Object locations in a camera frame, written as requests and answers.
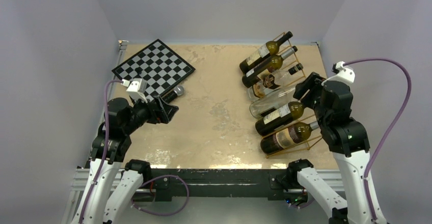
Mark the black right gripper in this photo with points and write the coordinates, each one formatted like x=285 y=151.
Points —
x=313 y=82

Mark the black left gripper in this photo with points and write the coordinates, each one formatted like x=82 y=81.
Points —
x=159 y=109

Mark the tall dark green bottle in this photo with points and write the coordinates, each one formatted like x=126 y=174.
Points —
x=282 y=116

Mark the clear square liquor bottle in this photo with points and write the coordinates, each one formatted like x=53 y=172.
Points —
x=273 y=81

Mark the green bottle silver neck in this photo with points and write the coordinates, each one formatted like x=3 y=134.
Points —
x=290 y=136

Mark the green wine bottle dark label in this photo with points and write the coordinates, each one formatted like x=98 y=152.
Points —
x=265 y=68

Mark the clear glass bottle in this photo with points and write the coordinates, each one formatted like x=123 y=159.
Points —
x=273 y=101

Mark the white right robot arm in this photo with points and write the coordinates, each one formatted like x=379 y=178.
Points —
x=348 y=141

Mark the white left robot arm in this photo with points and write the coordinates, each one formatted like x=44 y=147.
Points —
x=101 y=204

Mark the black silver microphone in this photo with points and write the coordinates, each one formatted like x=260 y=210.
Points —
x=173 y=94

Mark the black white chessboard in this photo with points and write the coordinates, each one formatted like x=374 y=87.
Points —
x=162 y=68

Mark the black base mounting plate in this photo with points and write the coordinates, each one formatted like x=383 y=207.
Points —
x=219 y=182

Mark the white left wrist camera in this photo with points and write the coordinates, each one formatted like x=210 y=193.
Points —
x=135 y=88

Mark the gold wire wine rack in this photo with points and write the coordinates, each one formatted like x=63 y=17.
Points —
x=306 y=118

